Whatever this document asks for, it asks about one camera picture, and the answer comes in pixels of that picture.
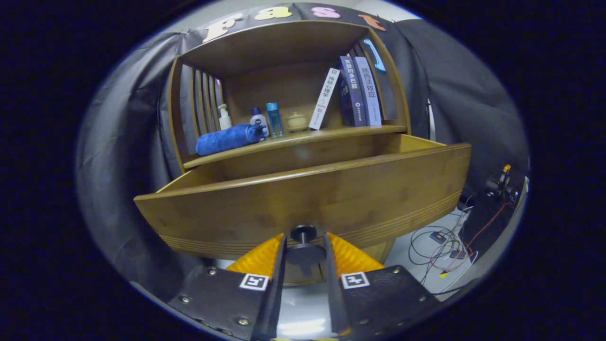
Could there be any beige lidded teacup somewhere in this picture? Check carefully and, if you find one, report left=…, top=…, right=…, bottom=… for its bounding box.
left=285, top=111, right=309, bottom=133

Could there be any white bottle with blue cap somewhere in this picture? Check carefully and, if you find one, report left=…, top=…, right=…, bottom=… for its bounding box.
left=250, top=107, right=269, bottom=138

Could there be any clear blue bottle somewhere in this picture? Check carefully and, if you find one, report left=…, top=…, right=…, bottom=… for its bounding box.
left=266, top=102, right=284, bottom=138

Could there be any white book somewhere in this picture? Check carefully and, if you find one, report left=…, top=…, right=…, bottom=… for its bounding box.
left=309, top=67, right=341, bottom=131

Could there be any black and orange clamp device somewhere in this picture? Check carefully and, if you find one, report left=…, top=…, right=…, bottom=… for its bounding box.
left=488, top=163, right=519, bottom=204

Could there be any tangle of thin cables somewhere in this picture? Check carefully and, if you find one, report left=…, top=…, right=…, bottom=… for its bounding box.
left=408, top=199, right=514, bottom=285

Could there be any wooden cabinet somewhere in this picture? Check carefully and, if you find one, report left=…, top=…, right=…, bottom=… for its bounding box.
left=161, top=20, right=411, bottom=287

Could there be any blue folded towel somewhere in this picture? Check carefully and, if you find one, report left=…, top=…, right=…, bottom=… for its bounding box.
left=195, top=123, right=266, bottom=157

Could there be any wooden countertop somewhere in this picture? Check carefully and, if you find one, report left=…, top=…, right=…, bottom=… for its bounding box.
left=182, top=124, right=408, bottom=170

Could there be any black backdrop cloth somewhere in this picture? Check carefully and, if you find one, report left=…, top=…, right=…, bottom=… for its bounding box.
left=76, top=2, right=530, bottom=285

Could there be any pale lilac book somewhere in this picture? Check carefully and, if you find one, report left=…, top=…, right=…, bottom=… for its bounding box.
left=354, top=56, right=383, bottom=127

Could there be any black round drawer knob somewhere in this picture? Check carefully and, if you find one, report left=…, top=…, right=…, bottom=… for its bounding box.
left=285, top=224, right=327, bottom=267

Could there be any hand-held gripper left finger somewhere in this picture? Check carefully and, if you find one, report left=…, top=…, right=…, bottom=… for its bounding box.
left=168, top=233, right=288, bottom=341

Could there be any wooden drawer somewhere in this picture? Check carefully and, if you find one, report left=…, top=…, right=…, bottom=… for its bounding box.
left=134, top=134, right=472, bottom=260

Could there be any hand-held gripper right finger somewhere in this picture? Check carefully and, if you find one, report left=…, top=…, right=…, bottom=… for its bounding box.
left=323, top=232, right=441, bottom=338

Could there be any dark blue book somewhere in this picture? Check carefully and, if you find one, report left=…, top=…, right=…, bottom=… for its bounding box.
left=337, top=56, right=368, bottom=127

